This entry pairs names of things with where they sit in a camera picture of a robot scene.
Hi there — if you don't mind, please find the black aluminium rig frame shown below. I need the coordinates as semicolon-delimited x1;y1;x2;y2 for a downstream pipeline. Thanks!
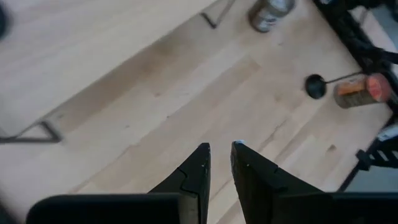
312;0;398;192

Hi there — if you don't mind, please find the wooden shelf with black legs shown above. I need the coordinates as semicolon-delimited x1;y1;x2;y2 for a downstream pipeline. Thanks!
0;0;237;146

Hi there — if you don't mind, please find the black candlestick holder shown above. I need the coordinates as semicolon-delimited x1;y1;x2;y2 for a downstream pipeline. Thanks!
304;71;364;101

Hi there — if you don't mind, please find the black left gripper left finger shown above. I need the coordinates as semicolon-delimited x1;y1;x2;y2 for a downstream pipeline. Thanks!
26;142;212;224

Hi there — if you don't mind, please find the printed food packet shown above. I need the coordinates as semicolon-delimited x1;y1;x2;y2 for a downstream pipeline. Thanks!
248;0;297;34

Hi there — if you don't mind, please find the orange candle glass jar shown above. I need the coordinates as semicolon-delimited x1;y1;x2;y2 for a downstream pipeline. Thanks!
333;73;394;110

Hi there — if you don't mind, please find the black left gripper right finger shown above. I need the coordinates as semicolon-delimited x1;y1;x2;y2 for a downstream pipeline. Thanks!
229;141;398;224

